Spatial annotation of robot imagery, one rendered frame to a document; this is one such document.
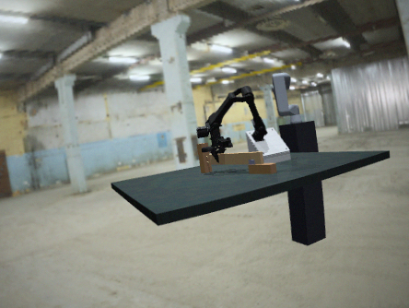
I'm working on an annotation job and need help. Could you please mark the long wooden rail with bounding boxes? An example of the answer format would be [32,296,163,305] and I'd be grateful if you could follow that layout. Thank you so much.
[209,151,264,164]

